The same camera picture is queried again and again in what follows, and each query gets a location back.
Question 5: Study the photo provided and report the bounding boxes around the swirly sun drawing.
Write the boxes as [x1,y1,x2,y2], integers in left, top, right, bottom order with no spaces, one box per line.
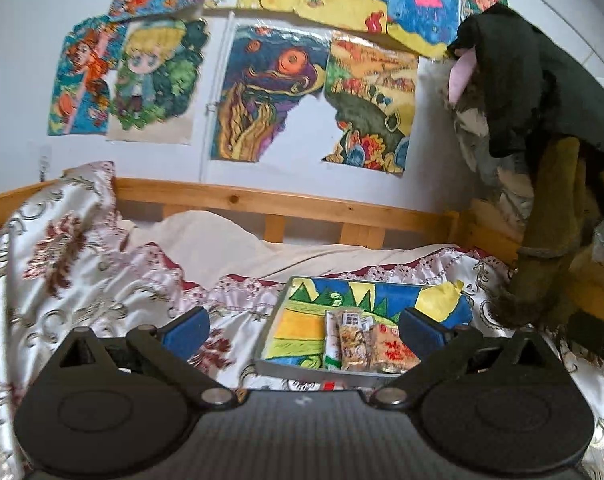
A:
[211,24,330,162]

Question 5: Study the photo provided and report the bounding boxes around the white wall conduit pipe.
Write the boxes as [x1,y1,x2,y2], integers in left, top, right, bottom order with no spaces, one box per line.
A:
[198,10,236,183]

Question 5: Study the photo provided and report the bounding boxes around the white pillow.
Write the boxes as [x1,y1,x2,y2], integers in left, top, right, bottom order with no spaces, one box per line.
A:
[119,211,446,289]

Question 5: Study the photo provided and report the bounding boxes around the wooden bed frame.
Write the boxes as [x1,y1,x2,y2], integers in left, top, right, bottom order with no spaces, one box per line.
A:
[0,176,604,311]

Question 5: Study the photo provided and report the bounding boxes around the red print snack packet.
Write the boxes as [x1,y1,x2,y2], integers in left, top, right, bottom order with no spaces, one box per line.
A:
[370,324,420,374]

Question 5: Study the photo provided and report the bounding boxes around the pink jellyfish drawing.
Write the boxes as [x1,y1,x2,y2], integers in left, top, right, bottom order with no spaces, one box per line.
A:
[387,0,458,58]

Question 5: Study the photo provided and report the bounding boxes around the floral satin bedspread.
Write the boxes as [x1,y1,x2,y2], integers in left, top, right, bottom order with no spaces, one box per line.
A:
[0,160,604,480]

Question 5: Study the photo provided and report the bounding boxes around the blond boy drawing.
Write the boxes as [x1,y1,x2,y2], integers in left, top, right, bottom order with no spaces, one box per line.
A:
[106,18,209,144]

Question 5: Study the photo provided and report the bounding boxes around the colourful painted tray box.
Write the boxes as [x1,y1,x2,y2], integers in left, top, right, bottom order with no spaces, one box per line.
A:
[253,278,473,388]

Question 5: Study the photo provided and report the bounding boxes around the white green snack packet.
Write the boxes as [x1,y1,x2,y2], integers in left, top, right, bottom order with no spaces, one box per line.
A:
[323,310,342,370]

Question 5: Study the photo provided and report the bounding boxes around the red haired girl drawing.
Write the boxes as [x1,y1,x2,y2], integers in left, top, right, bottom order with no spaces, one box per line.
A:
[48,15,128,136]

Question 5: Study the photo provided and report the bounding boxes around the black jacket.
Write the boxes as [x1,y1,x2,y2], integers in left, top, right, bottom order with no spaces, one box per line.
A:
[448,3,604,171]

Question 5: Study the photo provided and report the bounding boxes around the brown hanging trousers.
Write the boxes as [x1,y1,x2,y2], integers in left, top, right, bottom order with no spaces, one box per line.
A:
[493,138,604,327]

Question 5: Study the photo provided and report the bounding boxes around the landscape hill drawing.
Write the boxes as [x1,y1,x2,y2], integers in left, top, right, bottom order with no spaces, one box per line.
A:
[323,32,419,176]

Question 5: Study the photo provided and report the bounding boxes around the nut bar snack packet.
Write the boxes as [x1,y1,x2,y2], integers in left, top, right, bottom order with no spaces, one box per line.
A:
[337,309,375,372]

